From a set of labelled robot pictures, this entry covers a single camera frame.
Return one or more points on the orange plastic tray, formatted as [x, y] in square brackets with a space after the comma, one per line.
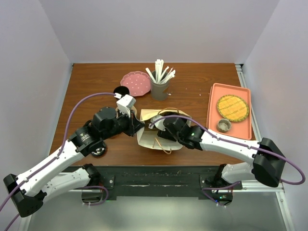
[241, 130]

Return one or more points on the black cup lid on table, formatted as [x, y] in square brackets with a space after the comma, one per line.
[100, 152]

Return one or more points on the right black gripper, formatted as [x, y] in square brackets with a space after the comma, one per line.
[165, 134]

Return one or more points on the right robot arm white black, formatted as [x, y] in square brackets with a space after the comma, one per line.
[260, 160]

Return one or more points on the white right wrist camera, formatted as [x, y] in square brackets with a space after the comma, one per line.
[157, 122]

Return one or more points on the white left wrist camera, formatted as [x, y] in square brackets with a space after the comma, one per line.
[125, 103]

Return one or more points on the white wrapped straws bundle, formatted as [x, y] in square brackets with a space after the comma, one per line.
[161, 75]

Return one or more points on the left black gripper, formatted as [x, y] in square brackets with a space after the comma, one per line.
[134, 125]

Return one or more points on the pink polka dot plate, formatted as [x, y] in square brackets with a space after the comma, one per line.
[138, 83]

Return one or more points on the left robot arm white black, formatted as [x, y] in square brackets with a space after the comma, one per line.
[31, 189]

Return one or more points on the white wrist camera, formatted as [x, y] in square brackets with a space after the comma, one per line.
[125, 103]
[157, 122]

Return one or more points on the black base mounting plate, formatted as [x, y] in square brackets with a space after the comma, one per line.
[163, 181]

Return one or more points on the beige paper bag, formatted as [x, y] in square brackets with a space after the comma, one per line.
[148, 138]

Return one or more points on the grey utensil holder can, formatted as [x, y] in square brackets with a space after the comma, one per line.
[159, 91]

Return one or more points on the yellow woven coaster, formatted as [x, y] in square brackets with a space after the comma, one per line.
[233, 108]

